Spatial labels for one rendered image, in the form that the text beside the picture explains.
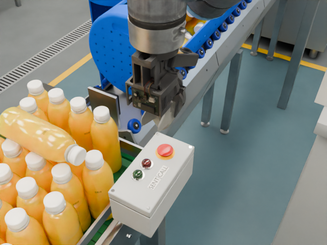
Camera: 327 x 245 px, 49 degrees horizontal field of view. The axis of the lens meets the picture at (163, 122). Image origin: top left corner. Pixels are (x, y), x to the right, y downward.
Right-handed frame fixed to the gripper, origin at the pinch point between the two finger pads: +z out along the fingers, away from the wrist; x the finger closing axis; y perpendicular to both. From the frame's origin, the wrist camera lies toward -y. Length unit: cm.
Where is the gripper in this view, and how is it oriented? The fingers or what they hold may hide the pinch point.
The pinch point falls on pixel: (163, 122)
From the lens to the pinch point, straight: 74.5
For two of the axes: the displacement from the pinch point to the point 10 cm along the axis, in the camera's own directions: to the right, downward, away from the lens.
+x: 8.7, 3.4, -3.5
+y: -4.9, 6.0, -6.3
